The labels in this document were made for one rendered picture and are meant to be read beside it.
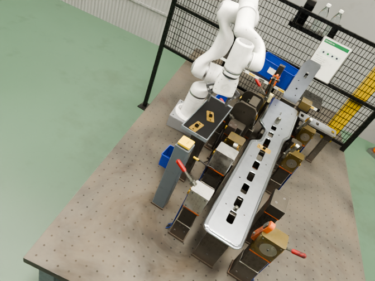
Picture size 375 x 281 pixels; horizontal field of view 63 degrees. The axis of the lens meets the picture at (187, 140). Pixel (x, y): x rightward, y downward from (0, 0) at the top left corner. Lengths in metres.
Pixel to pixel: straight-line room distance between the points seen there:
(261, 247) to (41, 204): 1.61
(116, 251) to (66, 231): 0.24
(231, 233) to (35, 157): 1.84
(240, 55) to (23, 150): 1.98
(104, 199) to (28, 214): 0.89
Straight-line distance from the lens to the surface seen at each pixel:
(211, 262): 1.56
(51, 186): 2.54
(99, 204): 1.61
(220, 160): 1.49
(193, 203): 1.36
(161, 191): 1.57
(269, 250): 1.38
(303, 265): 1.88
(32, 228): 2.35
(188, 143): 1.35
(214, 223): 1.33
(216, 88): 1.43
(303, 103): 2.43
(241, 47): 1.34
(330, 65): 2.64
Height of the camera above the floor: 2.02
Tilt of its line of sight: 39 degrees down
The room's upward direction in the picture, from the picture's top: 24 degrees clockwise
